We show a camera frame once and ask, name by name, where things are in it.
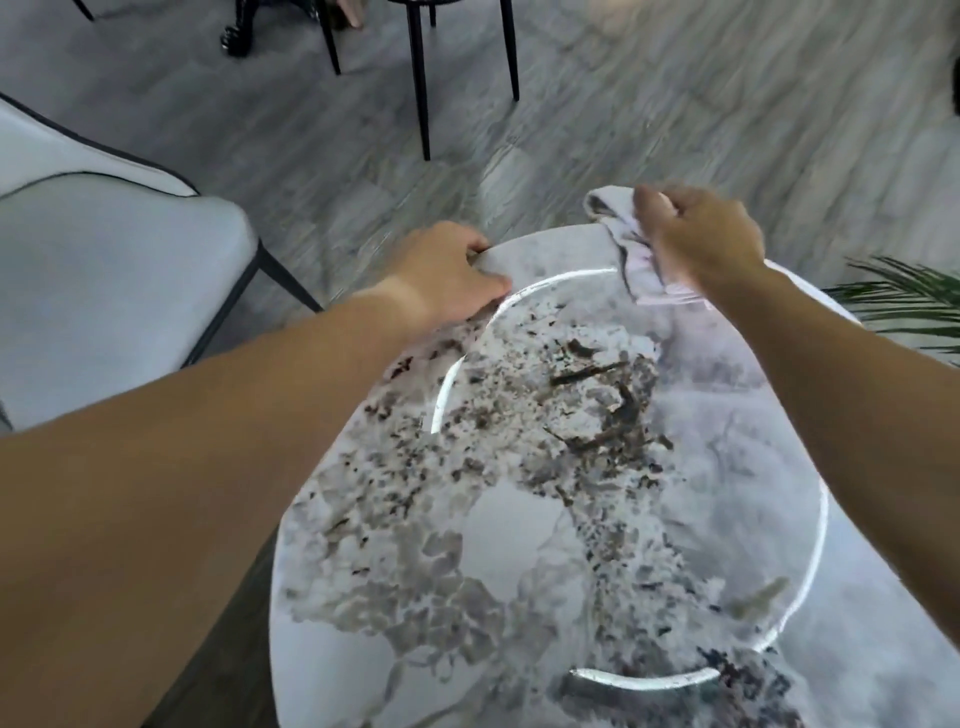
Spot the person's left hand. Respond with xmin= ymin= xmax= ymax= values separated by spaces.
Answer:
xmin=388 ymin=221 xmax=515 ymax=332

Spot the person's right hand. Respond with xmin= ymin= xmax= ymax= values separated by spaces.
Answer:
xmin=633 ymin=185 xmax=767 ymax=302

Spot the white cleaning cloth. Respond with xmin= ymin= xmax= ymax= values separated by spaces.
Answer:
xmin=584 ymin=184 xmax=711 ymax=308

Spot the person's left forearm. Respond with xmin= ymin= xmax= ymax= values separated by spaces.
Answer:
xmin=0 ymin=279 xmax=438 ymax=728

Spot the person's right forearm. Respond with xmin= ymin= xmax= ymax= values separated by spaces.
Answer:
xmin=705 ymin=258 xmax=960 ymax=601

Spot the black metal-legged chair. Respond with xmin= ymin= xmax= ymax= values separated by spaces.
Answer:
xmin=318 ymin=0 xmax=522 ymax=162

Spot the green palm plant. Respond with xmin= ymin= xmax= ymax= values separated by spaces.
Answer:
xmin=823 ymin=255 xmax=960 ymax=355

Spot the grey upholstered chair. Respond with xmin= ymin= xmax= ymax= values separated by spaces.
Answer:
xmin=0 ymin=93 xmax=325 ymax=434

